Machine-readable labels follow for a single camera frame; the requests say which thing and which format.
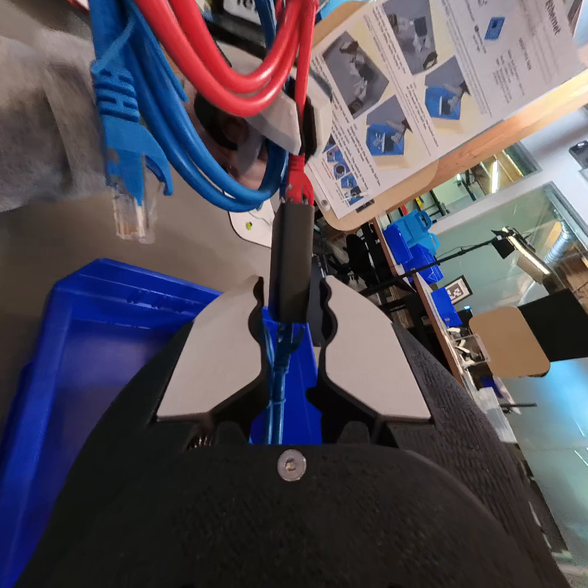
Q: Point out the cardboard panel with black sheet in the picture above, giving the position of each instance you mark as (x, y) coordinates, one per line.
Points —
(505, 342)

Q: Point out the framed black-white marker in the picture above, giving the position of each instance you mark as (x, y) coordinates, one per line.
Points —
(459, 290)

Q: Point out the black boom lamp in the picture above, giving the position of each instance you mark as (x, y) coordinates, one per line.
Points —
(505, 246)

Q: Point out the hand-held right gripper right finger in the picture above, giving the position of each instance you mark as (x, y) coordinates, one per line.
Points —
(367, 363)

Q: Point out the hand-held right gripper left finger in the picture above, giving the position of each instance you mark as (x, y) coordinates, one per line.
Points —
(216, 363)

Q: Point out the instruction sheet on board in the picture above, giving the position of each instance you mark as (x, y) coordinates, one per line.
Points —
(459, 92)

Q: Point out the row of blue storage bins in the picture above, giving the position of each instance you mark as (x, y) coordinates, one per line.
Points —
(413, 262)

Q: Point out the blue plastic bin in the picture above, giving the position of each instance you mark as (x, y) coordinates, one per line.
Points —
(92, 344)

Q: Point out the white board stand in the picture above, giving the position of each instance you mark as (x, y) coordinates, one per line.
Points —
(250, 229)

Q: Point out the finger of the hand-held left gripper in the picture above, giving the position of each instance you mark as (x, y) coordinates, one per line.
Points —
(280, 124)
(324, 110)

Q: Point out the black network adapter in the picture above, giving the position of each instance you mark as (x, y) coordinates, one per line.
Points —
(291, 257)

